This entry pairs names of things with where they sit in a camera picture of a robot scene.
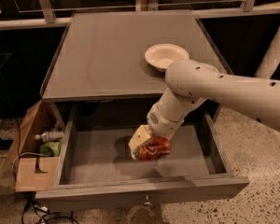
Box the red coke can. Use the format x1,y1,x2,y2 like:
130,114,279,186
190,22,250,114
132,137,171,161

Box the open grey top drawer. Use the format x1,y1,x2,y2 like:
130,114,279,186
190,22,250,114
36,104,249,211

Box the green plastic bag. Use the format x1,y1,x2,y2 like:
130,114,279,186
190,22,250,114
39,140,63,157

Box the grey cabinet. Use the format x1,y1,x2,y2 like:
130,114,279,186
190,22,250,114
42,10,230,126

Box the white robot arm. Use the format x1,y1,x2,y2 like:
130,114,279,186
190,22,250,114
129,59,280,161

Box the clear plastic bottle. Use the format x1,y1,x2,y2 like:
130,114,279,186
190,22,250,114
35,132,63,142

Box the white bowl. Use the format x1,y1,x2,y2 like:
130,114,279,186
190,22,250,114
145,44,189,72

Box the brown cardboard box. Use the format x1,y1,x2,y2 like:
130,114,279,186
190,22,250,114
4,101,59,192

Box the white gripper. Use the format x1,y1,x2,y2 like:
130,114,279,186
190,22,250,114
128,105,185,154

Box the metal railing frame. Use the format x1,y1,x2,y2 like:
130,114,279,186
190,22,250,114
0,0,280,32

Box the black cables on floor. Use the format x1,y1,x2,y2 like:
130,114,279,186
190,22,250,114
20,192,80,224

